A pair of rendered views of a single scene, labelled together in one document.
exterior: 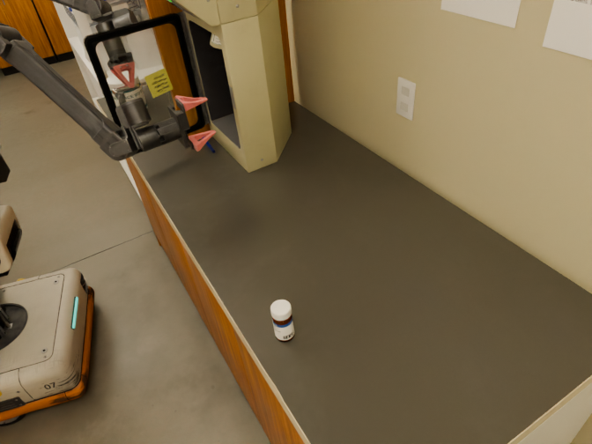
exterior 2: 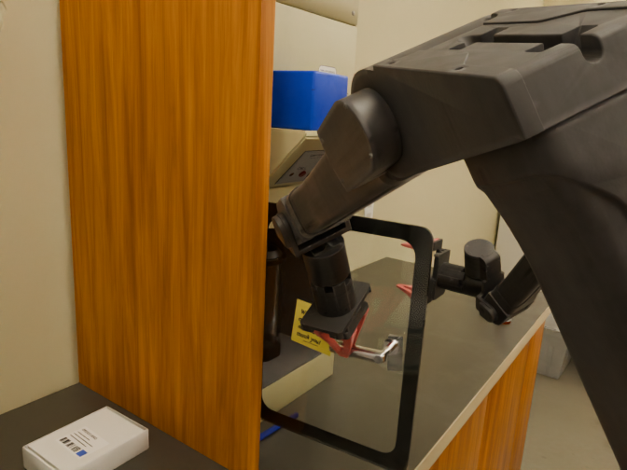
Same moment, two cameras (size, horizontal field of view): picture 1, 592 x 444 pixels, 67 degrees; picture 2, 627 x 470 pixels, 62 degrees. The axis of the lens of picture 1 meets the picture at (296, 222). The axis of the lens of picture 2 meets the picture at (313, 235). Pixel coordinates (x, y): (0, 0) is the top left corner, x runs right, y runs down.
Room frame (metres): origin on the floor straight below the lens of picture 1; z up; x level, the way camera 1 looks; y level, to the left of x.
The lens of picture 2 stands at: (1.85, 1.10, 1.54)
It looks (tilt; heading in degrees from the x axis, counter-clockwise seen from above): 13 degrees down; 241
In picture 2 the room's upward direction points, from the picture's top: 3 degrees clockwise
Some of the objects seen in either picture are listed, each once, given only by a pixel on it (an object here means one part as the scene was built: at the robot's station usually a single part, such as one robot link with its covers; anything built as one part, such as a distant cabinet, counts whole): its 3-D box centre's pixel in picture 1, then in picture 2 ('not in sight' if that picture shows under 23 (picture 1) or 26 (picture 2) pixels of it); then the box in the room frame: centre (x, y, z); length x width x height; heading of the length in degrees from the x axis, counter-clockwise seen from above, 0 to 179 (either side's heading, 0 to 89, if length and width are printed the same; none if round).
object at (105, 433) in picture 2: not in sight; (88, 447); (1.79, 0.24, 0.96); 0.16 x 0.12 x 0.04; 28
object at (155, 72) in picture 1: (151, 87); (329, 334); (1.44, 0.42, 1.19); 0.30 x 0.01 x 0.40; 122
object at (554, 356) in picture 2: not in sight; (525, 335); (-1.00, -1.08, 0.17); 0.60 x 0.42 x 0.33; 115
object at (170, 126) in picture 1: (170, 129); (450, 276); (1.07, 0.30, 1.21); 0.07 x 0.07 x 0.10; 28
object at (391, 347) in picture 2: not in sight; (363, 348); (1.42, 0.50, 1.20); 0.10 x 0.05 x 0.03; 122
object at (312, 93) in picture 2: not in sight; (305, 101); (1.44, 0.30, 1.56); 0.10 x 0.10 x 0.09; 27
